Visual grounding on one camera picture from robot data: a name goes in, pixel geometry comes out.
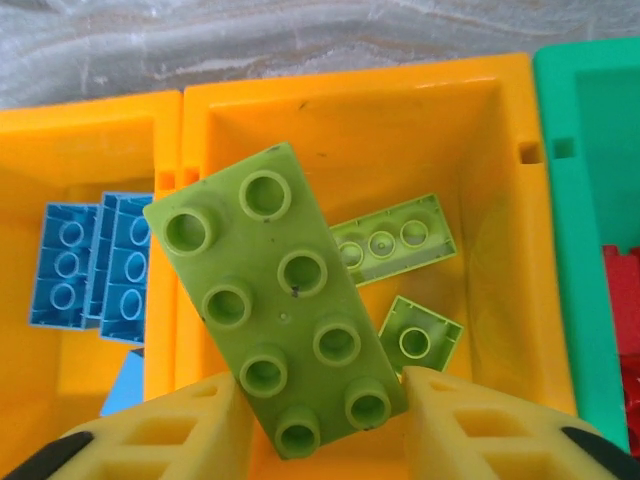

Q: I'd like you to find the blue lego brick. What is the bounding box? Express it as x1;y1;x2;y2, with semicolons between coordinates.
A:
85;191;155;346
99;348;147;419
27;202;99;332

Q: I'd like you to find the orange plastic bin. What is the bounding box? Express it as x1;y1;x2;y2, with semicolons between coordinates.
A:
174;52;579;480
0;89;185;446

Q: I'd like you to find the small square lime lego brick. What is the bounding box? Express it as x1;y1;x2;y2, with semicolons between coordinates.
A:
377;294;465;375

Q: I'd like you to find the lime green lego plate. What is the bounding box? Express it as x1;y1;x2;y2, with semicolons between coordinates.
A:
142;141;409;459

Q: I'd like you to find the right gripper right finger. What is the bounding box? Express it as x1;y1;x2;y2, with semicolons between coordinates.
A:
402;364;640;480

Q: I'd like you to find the lime green lego brick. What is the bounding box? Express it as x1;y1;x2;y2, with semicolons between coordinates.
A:
328;193;459;287

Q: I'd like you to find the red lego brick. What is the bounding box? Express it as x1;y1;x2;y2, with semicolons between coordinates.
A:
601;243;640;351
617;349;640;436

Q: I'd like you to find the green plastic bin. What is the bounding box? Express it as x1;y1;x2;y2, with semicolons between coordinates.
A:
532;37;640;456

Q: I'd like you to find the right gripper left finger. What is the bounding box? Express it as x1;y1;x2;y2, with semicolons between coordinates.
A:
0;372;256;480

